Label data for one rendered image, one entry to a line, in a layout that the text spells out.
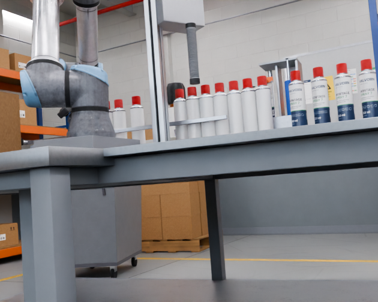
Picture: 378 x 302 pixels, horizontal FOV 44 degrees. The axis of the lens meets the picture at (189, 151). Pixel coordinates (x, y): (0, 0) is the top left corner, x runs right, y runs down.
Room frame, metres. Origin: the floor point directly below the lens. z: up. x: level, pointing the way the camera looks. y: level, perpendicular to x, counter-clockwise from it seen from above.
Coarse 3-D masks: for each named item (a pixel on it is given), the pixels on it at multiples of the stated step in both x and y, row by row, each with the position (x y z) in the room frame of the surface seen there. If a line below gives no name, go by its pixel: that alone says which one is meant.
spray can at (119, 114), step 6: (114, 102) 1.83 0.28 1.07; (120, 102) 1.83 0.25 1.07; (120, 108) 1.82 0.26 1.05; (114, 114) 1.82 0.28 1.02; (120, 114) 1.81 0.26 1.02; (114, 120) 1.82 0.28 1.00; (120, 120) 1.81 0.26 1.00; (114, 126) 1.82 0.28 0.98; (120, 126) 1.81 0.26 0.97; (126, 126) 1.83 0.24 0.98; (126, 132) 1.83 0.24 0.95
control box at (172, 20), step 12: (156, 0) 1.58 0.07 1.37; (168, 0) 1.56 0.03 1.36; (180, 0) 1.58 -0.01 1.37; (192, 0) 1.61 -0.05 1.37; (168, 12) 1.56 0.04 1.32; (180, 12) 1.58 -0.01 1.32; (192, 12) 1.61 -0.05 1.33; (168, 24) 1.58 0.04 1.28; (180, 24) 1.59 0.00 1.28; (204, 24) 1.64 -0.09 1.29
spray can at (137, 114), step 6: (132, 96) 1.79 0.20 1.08; (138, 96) 1.79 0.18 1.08; (132, 102) 1.79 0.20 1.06; (138, 102) 1.79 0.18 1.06; (132, 108) 1.78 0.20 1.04; (138, 108) 1.78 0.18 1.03; (132, 114) 1.78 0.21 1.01; (138, 114) 1.78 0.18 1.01; (132, 120) 1.78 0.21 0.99; (138, 120) 1.77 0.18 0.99; (132, 126) 1.78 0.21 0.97; (132, 132) 1.79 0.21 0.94; (138, 132) 1.77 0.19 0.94; (144, 132) 1.79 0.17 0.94; (132, 138) 1.79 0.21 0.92; (138, 138) 1.77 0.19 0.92; (144, 138) 1.79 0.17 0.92
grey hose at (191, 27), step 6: (186, 24) 1.59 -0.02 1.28; (192, 24) 1.58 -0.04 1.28; (192, 30) 1.59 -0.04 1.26; (192, 36) 1.58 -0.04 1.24; (192, 42) 1.58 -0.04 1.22; (192, 48) 1.58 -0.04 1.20; (192, 54) 1.58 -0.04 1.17; (192, 60) 1.58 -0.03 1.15; (192, 66) 1.59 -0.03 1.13; (198, 66) 1.60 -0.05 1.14; (192, 72) 1.58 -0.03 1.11; (198, 72) 1.59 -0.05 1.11; (192, 78) 1.58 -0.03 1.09; (198, 78) 1.59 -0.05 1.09; (192, 84) 1.61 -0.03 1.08
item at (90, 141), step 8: (88, 136) 1.33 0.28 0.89; (96, 136) 1.34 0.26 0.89; (40, 144) 1.43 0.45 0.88; (48, 144) 1.41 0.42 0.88; (56, 144) 1.39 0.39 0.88; (64, 144) 1.38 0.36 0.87; (72, 144) 1.36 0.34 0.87; (80, 144) 1.35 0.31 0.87; (88, 144) 1.33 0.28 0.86; (96, 144) 1.34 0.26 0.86; (104, 144) 1.37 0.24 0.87; (112, 144) 1.41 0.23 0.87; (120, 144) 1.44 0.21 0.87; (128, 144) 1.48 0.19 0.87
